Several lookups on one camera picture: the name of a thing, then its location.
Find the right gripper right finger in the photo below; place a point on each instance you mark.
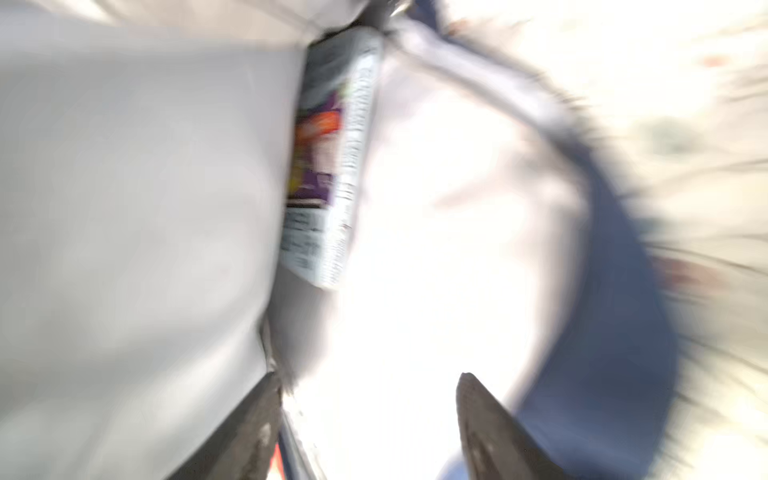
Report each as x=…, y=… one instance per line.
x=494, y=445

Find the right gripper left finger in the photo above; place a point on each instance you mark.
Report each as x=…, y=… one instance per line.
x=243, y=445

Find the navy blue student backpack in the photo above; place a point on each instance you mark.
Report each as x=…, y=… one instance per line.
x=599, y=406

